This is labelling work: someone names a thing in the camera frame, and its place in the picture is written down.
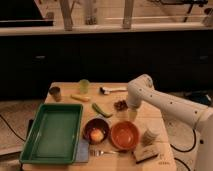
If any dark red grape bunch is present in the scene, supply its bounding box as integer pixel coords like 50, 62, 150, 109
114, 100, 128, 111

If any blue cloth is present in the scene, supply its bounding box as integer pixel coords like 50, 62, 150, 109
75, 139, 89, 163

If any dark brown cup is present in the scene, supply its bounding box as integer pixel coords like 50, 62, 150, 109
49, 87, 61, 102

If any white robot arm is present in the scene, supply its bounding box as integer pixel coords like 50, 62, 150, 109
126, 74, 213, 171

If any black cable on floor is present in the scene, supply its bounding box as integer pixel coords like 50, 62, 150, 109
169, 128, 198, 154

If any white handled brush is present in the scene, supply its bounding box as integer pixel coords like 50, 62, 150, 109
99, 87, 127, 95

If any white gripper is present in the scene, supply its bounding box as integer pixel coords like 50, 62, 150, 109
126, 91, 142, 122

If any dark rectangular sponge block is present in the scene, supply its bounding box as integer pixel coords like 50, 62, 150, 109
133, 145, 159, 164

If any yellow banana piece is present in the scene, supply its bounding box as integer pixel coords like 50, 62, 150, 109
71, 94, 90, 102

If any green plastic tray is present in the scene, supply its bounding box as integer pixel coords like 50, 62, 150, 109
20, 104, 83, 164

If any silver fork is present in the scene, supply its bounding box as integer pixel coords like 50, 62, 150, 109
89, 149, 127, 156

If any yellow fruit in bowl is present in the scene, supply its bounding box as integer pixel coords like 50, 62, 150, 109
90, 129, 104, 143

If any orange bowl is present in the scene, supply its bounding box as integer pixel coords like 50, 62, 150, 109
110, 121, 140, 150

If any translucent green cup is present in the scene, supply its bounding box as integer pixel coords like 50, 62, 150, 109
79, 79, 89, 94

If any dark purple bowl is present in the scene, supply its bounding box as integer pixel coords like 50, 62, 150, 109
83, 118, 110, 144

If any white paper cup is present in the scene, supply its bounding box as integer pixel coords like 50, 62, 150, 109
142, 129, 158, 146

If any wooden table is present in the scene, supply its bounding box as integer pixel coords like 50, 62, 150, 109
23, 83, 176, 171

